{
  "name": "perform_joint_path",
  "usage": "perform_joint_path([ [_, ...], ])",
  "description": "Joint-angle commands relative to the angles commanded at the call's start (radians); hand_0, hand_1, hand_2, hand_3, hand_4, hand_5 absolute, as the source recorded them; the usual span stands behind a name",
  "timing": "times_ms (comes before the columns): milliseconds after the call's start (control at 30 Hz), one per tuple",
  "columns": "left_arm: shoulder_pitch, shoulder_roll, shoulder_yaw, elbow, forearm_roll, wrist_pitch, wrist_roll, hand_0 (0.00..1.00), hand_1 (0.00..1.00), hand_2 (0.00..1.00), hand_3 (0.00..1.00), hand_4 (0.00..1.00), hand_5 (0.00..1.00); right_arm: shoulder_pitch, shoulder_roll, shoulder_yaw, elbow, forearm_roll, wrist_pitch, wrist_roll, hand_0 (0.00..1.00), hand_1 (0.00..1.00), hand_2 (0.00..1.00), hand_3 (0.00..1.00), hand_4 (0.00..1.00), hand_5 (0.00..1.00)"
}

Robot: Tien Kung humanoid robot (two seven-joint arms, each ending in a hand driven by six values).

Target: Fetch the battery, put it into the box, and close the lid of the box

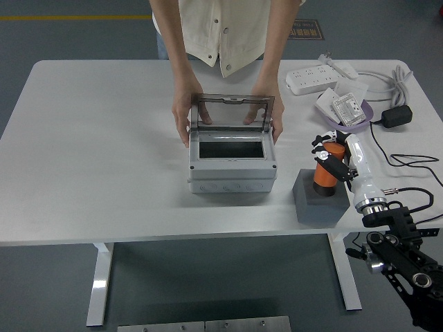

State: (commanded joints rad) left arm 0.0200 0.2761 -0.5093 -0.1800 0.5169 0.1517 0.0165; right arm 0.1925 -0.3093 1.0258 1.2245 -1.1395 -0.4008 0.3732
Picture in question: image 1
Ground person's right hand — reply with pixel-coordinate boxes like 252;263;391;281
172;81;213;149

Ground person's left hand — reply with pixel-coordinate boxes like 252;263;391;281
243;84;286;145

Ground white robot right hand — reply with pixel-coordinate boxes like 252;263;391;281
310;129;387;205

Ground orange cylindrical battery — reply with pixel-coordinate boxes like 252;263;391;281
312;143;346;197

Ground smoked transparent box lid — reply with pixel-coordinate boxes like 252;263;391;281
189;92;276;134

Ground grey plastic junction box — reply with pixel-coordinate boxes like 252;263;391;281
186;130;279;194

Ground grey battery holder block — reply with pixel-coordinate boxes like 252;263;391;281
292;168;350;228

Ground white power strip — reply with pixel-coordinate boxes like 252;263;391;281
285;64;342;96

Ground white socket plate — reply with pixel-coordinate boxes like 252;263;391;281
315;87;338;117

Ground purple plastic tray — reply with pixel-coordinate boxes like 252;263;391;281
314;98;375;131

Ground black power adapter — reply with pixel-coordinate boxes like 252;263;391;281
380;105;413;129

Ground white power plug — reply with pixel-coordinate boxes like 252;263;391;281
318;50;336;67

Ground white plastic packet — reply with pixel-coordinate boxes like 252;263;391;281
334;80;370;102

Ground white rectangular adapter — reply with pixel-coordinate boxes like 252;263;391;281
333;62;359;80

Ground dark floor sign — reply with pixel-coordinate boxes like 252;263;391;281
289;19;326;42

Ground person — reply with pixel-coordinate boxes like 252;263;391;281
152;0;307;79

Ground white table leg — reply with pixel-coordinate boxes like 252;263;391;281
328;232;363;311
85;241;115;328

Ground grey metal plate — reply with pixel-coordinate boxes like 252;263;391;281
205;315;292;332
117;321;206;332

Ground grey-white power cord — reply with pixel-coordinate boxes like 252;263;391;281
356;65;415;109

